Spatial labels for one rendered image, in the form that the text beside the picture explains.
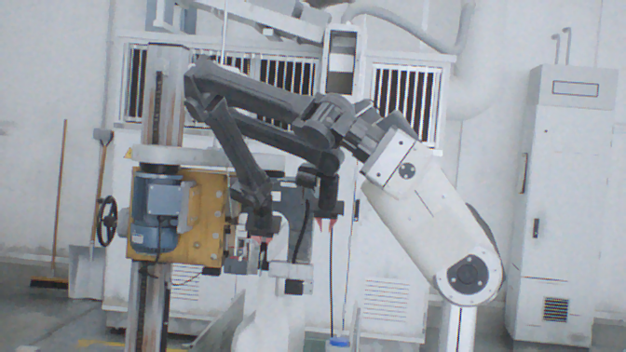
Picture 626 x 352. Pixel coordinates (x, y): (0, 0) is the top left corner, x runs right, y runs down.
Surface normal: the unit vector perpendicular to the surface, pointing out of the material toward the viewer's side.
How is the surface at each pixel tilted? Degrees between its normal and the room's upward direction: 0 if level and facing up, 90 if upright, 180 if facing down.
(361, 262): 86
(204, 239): 90
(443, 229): 115
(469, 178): 90
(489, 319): 90
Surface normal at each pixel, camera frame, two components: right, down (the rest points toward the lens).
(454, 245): 0.25, 0.49
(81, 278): -0.07, -0.19
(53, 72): -0.08, 0.04
